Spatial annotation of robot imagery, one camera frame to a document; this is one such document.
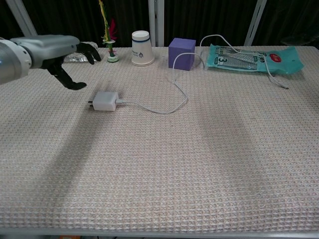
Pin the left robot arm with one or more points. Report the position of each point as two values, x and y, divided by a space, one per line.
12 64

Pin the teal snack package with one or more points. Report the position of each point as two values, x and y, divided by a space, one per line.
224 62

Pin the black pleated curtain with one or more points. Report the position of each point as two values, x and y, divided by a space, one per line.
74 20

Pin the white paper cup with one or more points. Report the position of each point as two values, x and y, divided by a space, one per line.
142 52

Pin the artificial flower in small pot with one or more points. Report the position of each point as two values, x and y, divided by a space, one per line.
112 58

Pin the white charger adapter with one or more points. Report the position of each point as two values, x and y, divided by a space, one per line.
106 100

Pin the beige waffle-weave table cloth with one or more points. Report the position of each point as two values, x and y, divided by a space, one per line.
159 161

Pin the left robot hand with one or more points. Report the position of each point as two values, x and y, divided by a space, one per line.
49 47

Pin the slanted aluminium frame post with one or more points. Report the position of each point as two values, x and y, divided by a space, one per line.
23 22
255 22

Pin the clear plastic water bottle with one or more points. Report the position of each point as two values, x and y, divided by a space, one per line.
77 58

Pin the upright aluminium frame post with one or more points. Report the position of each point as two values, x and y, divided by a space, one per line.
152 22

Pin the purple foam cube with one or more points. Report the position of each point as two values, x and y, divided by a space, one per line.
179 56

